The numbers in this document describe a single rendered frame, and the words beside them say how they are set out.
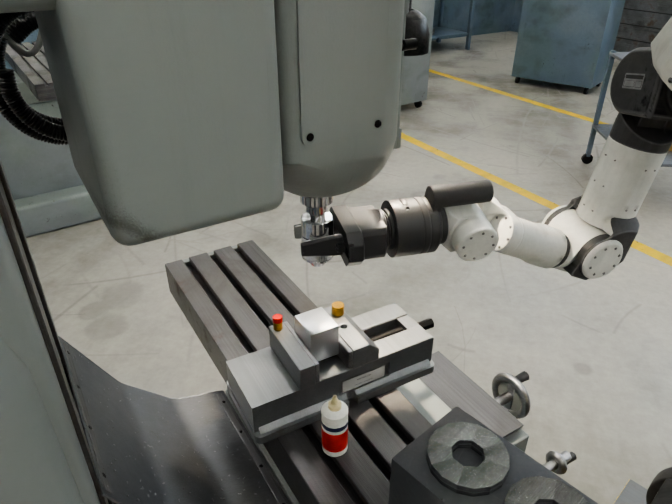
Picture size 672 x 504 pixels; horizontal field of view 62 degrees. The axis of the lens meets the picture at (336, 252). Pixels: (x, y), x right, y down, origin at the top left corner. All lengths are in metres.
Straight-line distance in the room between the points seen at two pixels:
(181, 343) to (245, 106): 2.10
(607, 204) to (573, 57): 5.79
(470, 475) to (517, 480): 0.05
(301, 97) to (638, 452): 1.98
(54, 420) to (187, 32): 0.38
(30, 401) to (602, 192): 0.85
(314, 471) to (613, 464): 1.54
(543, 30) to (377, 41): 6.21
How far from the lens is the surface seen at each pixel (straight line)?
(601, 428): 2.38
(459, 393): 1.31
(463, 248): 0.84
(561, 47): 6.80
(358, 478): 0.88
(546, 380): 2.50
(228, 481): 0.96
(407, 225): 0.81
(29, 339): 0.56
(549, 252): 0.98
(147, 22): 0.53
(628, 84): 0.97
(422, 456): 0.67
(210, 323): 1.17
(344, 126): 0.65
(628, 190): 1.01
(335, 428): 0.86
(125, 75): 0.53
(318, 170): 0.66
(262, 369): 0.95
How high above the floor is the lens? 1.62
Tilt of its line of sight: 31 degrees down
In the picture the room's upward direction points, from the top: straight up
